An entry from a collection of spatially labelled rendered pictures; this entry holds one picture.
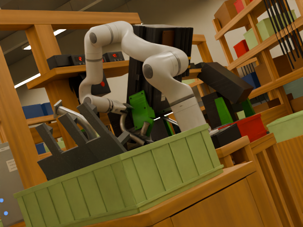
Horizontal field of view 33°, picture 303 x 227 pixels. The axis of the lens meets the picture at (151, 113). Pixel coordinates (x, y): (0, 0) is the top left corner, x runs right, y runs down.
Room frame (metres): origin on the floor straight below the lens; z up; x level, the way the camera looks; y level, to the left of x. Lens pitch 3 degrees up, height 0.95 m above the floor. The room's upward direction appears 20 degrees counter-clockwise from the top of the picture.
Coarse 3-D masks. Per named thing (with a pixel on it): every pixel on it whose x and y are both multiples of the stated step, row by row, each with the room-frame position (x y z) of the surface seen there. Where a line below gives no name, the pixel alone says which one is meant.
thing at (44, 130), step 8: (40, 128) 1.80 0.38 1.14; (48, 128) 1.81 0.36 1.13; (48, 136) 1.80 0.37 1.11; (48, 144) 1.82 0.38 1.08; (56, 144) 1.81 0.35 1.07; (56, 152) 1.82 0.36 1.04; (40, 160) 1.89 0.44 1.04; (48, 160) 1.86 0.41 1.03; (56, 160) 1.84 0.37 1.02; (64, 160) 1.82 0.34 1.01; (48, 168) 1.89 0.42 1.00; (56, 168) 1.86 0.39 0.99; (64, 168) 1.84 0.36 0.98; (48, 176) 1.91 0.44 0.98; (56, 176) 1.89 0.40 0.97
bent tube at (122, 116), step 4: (124, 104) 3.00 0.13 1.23; (128, 104) 3.02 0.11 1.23; (132, 108) 3.00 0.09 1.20; (124, 116) 3.01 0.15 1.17; (120, 120) 3.02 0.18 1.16; (124, 120) 3.02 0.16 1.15; (120, 124) 3.02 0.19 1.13; (124, 124) 3.02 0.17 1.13; (124, 128) 3.00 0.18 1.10; (132, 136) 2.95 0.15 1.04; (136, 136) 2.95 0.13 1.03; (136, 140) 2.93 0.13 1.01; (140, 140) 2.92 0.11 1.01; (140, 144) 2.92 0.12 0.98; (144, 144) 2.93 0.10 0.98
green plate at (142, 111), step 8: (136, 96) 3.00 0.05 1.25; (144, 96) 2.96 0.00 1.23; (136, 104) 3.00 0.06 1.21; (144, 104) 2.96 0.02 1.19; (136, 112) 2.99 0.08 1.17; (144, 112) 2.96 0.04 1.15; (152, 112) 3.00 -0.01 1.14; (136, 120) 2.99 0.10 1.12; (144, 120) 2.95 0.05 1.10; (136, 128) 2.99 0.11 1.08
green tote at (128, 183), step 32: (192, 128) 1.66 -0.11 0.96; (128, 160) 1.45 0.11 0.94; (160, 160) 1.53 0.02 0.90; (192, 160) 1.63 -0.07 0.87; (32, 192) 1.77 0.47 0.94; (64, 192) 1.64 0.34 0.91; (96, 192) 1.54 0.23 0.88; (128, 192) 1.44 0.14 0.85; (160, 192) 1.50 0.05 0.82; (32, 224) 1.82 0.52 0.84; (64, 224) 1.68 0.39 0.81
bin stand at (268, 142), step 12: (252, 144) 2.56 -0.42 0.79; (264, 144) 2.67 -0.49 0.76; (276, 156) 2.76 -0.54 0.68; (276, 168) 2.77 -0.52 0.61; (264, 180) 2.55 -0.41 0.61; (288, 180) 2.78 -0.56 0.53; (288, 192) 2.76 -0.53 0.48; (288, 204) 2.78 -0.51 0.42; (276, 216) 2.54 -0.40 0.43; (300, 216) 2.76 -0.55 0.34
